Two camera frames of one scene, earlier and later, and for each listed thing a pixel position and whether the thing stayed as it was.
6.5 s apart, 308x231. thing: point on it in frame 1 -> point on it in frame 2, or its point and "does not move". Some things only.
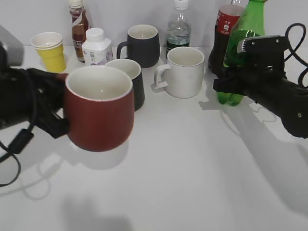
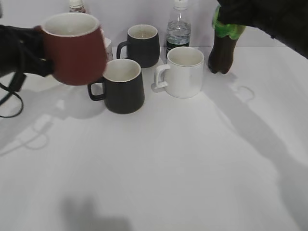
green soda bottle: [250, 23] -> [223, 30]
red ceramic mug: [99, 106] -> [74, 43]
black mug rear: [143, 45] does not move
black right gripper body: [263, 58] -> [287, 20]
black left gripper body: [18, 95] -> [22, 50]
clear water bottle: [178, 30] does not move
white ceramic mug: [184, 73] does not move
